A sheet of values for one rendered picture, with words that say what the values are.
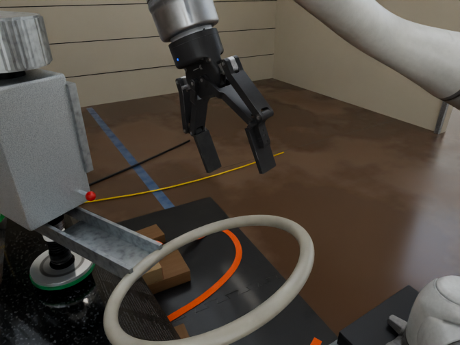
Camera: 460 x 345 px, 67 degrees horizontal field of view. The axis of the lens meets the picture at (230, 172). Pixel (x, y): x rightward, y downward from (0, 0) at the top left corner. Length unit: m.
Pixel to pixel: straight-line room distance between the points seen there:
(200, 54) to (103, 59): 5.72
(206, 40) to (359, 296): 2.19
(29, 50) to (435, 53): 0.87
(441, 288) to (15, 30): 1.17
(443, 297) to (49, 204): 1.08
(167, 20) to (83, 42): 5.61
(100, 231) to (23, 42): 0.57
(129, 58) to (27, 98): 5.29
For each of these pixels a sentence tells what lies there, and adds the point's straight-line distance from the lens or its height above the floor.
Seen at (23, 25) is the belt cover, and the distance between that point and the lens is 1.02.
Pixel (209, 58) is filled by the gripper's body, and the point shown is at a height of 1.67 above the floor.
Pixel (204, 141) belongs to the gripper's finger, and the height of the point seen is 1.52.
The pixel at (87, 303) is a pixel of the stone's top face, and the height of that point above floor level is 0.82.
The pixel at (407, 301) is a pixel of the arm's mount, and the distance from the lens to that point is 1.32.
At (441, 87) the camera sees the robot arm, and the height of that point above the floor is 1.63.
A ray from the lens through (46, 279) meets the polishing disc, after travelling 1.38.
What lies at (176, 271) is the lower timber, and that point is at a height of 0.11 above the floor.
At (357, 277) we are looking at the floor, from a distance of 2.64.
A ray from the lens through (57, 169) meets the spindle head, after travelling 1.15.
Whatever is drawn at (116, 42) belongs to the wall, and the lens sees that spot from 6.23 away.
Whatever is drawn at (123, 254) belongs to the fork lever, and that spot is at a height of 1.08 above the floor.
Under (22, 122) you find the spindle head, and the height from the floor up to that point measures 1.44.
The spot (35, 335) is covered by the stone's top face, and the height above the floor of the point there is 0.82.
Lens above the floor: 1.76
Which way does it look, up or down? 28 degrees down
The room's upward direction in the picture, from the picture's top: straight up
